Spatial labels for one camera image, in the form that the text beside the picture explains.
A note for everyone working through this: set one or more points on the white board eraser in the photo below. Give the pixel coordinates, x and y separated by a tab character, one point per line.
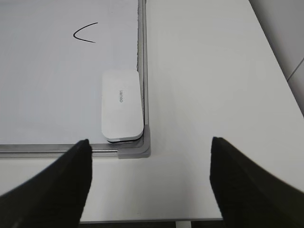
122	110

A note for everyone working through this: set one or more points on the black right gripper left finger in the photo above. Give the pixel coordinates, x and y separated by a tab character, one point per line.
54	198

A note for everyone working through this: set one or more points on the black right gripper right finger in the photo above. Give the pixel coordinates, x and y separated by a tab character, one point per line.
247	195

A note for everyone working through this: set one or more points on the white board with grey frame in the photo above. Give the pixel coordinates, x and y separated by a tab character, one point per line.
53	54

